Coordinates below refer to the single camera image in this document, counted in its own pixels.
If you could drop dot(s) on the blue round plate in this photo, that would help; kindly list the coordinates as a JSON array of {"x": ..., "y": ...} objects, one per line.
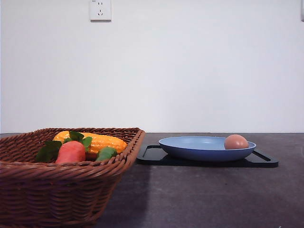
[{"x": 202, "y": 148}]

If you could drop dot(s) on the brown egg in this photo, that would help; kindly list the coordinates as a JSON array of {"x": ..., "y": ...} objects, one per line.
[{"x": 235, "y": 141}]

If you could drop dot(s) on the brown wicker basket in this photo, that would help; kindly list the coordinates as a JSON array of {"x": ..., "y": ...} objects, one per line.
[{"x": 42, "y": 194}]

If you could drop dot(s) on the black rectangular tray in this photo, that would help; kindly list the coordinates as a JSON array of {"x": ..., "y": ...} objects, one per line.
[{"x": 153, "y": 155}]

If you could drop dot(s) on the green toy pepper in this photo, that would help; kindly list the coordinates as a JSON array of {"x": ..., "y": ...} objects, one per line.
[{"x": 106, "y": 153}]

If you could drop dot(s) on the yellow toy corn cob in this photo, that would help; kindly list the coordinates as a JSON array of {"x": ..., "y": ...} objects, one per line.
[{"x": 94, "y": 142}]

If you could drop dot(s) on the orange toy carrot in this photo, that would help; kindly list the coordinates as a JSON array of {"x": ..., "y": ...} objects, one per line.
[{"x": 72, "y": 149}]

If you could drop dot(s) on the white wall power socket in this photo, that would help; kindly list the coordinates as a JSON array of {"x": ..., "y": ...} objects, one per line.
[{"x": 101, "y": 11}]

